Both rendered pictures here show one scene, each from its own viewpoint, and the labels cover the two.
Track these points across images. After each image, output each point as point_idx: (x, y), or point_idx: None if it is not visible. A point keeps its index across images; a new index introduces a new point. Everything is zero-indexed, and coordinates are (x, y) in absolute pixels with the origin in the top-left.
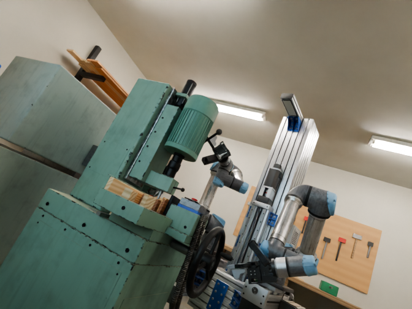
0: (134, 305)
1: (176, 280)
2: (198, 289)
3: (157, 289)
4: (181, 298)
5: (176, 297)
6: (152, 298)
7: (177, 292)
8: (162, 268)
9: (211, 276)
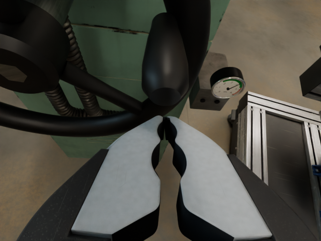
0: (60, 81)
1: (313, 65)
2: (88, 123)
3: (124, 71)
4: (96, 115)
5: (55, 107)
6: (120, 83)
7: (48, 99)
8: (98, 32)
9: (152, 112)
